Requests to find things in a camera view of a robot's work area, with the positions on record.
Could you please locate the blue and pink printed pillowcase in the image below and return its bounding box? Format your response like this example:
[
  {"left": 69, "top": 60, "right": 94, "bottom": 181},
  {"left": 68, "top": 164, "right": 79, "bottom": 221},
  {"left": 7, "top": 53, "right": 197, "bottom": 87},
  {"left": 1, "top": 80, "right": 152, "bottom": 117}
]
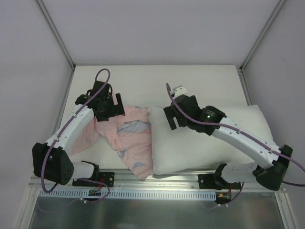
[{"left": 70, "top": 106, "right": 153, "bottom": 180}]

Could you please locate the white pillow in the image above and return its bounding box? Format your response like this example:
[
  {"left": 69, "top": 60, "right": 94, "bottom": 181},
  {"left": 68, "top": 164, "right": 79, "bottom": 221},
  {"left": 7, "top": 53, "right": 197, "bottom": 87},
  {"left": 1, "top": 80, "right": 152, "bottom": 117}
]
[{"left": 148, "top": 105, "right": 274, "bottom": 175}]

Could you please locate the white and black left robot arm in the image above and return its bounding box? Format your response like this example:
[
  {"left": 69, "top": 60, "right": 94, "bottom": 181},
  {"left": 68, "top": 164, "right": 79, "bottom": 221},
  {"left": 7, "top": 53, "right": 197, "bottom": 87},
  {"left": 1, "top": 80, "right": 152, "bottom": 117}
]
[{"left": 32, "top": 81, "right": 125, "bottom": 186}]

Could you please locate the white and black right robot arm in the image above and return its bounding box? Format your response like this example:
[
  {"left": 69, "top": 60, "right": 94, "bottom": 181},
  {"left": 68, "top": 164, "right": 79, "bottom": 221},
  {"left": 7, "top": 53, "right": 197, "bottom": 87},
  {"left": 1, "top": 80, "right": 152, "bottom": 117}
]
[{"left": 163, "top": 94, "right": 293, "bottom": 191}]

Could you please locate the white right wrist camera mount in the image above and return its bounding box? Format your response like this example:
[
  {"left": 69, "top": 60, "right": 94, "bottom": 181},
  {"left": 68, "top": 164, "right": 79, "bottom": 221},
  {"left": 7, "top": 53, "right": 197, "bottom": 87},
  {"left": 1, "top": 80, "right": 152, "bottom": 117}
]
[{"left": 172, "top": 85, "right": 187, "bottom": 98}]

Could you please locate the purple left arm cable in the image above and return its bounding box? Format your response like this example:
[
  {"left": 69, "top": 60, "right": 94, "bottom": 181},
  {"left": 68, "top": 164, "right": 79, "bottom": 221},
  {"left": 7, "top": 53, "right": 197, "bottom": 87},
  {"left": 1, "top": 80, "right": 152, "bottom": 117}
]
[{"left": 41, "top": 69, "right": 112, "bottom": 193}]

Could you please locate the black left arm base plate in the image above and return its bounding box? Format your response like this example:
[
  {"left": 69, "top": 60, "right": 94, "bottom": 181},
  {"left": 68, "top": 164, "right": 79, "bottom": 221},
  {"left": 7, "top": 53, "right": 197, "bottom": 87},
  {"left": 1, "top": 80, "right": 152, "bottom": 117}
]
[{"left": 72, "top": 171, "right": 115, "bottom": 187}]

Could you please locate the aluminium mounting rail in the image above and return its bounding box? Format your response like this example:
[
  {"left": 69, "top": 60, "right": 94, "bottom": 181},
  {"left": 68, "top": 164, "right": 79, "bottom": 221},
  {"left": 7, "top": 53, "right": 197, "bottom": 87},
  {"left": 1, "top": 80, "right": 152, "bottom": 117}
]
[{"left": 28, "top": 169, "right": 286, "bottom": 192}]

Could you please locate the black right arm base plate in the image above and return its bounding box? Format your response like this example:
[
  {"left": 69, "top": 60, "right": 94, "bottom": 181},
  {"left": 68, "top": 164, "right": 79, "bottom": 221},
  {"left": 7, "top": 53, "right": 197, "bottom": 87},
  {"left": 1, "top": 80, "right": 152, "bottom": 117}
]
[{"left": 197, "top": 174, "right": 222, "bottom": 190}]

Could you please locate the thin purple left base cable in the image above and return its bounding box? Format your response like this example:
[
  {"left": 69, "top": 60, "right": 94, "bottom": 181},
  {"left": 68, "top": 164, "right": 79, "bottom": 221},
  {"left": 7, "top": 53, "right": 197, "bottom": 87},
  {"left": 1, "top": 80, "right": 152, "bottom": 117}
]
[{"left": 37, "top": 185, "right": 111, "bottom": 213}]

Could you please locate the thin purple base cable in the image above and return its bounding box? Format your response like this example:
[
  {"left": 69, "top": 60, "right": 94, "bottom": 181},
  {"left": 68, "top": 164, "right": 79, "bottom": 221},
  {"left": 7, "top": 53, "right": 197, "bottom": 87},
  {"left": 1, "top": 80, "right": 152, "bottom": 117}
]
[
  {"left": 202, "top": 182, "right": 245, "bottom": 210},
  {"left": 37, "top": 185, "right": 111, "bottom": 213}
]

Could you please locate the white slotted cable duct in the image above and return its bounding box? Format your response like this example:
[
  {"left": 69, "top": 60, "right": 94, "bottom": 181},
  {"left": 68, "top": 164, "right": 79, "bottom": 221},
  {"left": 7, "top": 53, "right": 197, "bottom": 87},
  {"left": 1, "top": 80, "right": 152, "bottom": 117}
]
[{"left": 39, "top": 188, "right": 216, "bottom": 201}]

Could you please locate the thin purple right base cable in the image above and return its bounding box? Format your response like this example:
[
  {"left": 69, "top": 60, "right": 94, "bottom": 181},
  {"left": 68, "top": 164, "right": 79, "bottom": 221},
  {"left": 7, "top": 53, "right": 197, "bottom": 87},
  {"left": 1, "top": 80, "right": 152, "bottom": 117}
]
[{"left": 202, "top": 182, "right": 245, "bottom": 210}]

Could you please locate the left aluminium frame post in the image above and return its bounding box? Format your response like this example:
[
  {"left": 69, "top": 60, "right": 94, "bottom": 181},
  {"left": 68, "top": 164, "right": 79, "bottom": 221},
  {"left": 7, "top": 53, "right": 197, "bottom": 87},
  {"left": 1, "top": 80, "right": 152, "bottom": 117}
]
[{"left": 35, "top": 0, "right": 76, "bottom": 71}]

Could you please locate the aluminium frame post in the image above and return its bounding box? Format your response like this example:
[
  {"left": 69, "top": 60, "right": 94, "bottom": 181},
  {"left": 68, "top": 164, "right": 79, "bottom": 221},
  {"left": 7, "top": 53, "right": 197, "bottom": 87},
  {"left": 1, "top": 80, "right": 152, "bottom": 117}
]
[
  {"left": 239, "top": 0, "right": 287, "bottom": 73},
  {"left": 35, "top": 0, "right": 76, "bottom": 71}
]

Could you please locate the right aluminium frame post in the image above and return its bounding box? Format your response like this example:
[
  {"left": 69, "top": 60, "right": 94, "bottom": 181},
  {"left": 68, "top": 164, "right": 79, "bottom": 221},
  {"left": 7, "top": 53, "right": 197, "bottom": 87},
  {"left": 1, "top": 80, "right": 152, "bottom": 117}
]
[{"left": 239, "top": 0, "right": 287, "bottom": 73}]

